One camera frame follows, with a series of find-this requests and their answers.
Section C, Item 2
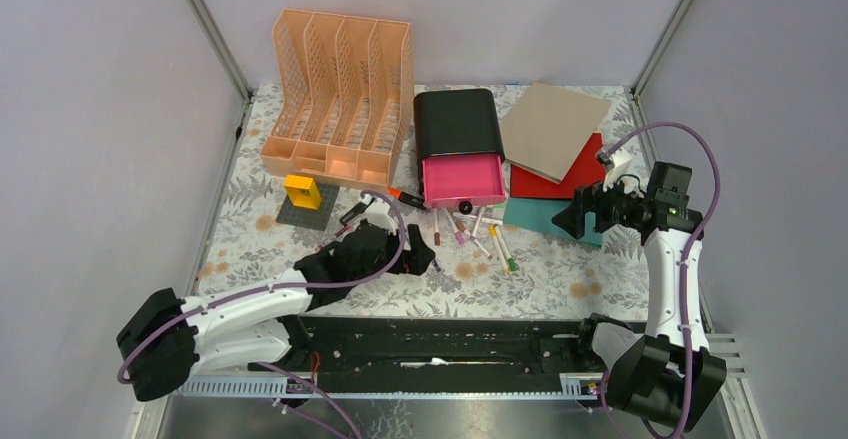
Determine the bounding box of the black mounting rail base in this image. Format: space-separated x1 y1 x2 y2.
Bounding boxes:
196 316 605 398

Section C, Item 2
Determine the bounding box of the blue cap black highlighter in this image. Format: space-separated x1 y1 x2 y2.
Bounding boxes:
339 200 371 226

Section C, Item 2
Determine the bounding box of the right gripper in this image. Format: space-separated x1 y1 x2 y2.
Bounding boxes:
551 168 650 240

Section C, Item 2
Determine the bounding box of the pink top drawer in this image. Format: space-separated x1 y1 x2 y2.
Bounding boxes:
420 153 506 208

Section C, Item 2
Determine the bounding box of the orange cap black highlighter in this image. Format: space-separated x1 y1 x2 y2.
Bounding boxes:
387 188 428 210

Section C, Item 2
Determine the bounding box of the teal folder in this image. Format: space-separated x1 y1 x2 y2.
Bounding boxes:
502 144 616 249

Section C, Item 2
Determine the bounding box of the beige cardboard sheet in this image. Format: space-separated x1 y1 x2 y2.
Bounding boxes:
500 83 611 181

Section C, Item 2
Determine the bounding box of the pink cap white marker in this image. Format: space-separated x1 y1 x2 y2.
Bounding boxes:
442 208 465 245

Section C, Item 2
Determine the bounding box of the gray building baseplate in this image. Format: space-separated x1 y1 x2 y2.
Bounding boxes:
275 183 340 231

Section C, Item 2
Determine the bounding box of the black drawer cabinet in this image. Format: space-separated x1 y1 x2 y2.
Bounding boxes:
413 88 505 162

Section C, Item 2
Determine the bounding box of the peach plastic file organizer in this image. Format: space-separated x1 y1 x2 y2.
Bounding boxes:
260 9 414 191

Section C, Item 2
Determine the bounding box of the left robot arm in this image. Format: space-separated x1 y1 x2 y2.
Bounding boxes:
116 221 436 402

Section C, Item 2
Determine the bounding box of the floral table mat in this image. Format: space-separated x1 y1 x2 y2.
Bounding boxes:
194 84 649 321

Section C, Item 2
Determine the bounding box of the maroon pen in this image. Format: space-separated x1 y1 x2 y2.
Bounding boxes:
315 224 352 252

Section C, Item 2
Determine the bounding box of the green cap white marker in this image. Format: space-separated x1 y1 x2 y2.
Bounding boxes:
494 226 518 271

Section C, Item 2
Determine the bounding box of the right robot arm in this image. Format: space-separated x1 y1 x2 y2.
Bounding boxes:
552 160 727 437

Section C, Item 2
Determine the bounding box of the yellow cap white marker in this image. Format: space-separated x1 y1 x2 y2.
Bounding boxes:
488 224 511 273

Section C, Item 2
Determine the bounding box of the red folder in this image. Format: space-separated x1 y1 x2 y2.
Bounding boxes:
510 132 606 200

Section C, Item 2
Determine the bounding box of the yellow plastic block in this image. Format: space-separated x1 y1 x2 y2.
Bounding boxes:
283 174 322 210

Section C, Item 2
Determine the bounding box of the purple cap white marker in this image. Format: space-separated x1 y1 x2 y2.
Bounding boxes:
470 206 486 239

